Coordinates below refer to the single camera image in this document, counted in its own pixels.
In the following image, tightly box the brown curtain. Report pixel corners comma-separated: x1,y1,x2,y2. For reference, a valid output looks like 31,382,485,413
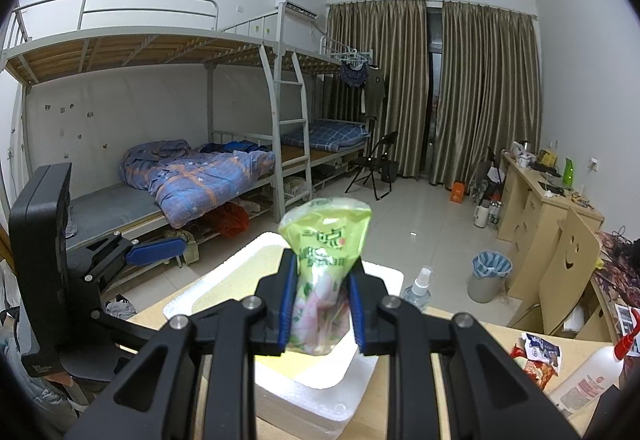
327,0,432,182
430,0,543,188

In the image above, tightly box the white air conditioner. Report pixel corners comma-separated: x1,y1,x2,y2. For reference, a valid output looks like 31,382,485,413
276,0,321,18

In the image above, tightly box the grey trash bin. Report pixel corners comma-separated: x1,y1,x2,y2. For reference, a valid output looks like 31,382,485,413
468,250,513,303

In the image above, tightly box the dark green hanging shirt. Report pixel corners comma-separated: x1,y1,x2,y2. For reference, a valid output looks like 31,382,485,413
364,66,387,118

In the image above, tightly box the person's grey clothing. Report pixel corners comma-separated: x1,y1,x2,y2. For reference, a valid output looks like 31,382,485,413
0,265,81,438

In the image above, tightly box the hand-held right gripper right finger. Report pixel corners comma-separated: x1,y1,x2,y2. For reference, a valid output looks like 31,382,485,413
347,260,583,440

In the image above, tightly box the white foam box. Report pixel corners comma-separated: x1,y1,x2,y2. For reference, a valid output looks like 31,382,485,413
164,232,405,431

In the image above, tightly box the grey mattress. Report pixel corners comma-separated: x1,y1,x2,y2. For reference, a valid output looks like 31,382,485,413
65,182,166,251

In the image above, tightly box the white blue wrapper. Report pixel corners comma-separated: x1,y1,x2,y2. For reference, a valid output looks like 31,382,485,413
520,332,563,366

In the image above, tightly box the patterned tablecloth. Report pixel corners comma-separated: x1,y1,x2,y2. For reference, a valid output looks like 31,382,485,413
595,230,640,361

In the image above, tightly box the black folding chair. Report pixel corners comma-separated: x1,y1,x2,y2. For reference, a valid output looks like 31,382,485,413
345,131,399,201

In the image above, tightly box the grey metal bunk bed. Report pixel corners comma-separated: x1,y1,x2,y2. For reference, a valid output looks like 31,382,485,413
277,2,375,193
2,0,312,271

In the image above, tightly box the white lotion pump bottle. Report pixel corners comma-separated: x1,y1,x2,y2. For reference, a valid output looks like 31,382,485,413
550,326,640,418

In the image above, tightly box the dark blue hanging garment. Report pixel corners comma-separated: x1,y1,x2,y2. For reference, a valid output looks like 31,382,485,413
340,62,369,89

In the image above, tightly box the red orange bag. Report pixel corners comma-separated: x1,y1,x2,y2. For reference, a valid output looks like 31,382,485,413
205,202,250,238

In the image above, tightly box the clear spray bottle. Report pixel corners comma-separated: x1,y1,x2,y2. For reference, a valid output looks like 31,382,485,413
400,267,433,313

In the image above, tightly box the wooden desk cabinet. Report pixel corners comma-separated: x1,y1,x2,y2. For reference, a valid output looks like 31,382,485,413
497,152,606,246

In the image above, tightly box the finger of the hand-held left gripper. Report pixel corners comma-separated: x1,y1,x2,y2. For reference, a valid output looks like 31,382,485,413
86,307,171,352
82,231,187,293

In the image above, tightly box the orange snack packet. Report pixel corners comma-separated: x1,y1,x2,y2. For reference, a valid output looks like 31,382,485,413
510,355,558,391

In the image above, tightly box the green snack packet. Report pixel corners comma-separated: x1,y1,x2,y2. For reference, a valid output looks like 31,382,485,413
278,198,373,357

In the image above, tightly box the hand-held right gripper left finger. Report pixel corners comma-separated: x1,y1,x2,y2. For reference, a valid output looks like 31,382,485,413
64,247,301,440

